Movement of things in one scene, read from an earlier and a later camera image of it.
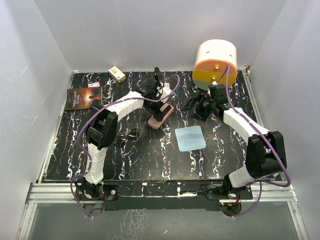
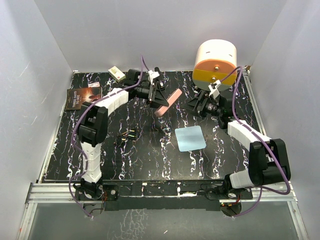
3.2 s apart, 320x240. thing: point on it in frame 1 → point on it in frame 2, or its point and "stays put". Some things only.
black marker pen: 158,74 stays put
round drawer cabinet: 213,57 stays put
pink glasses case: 168,109 → 170,100
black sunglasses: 122,139 stays put
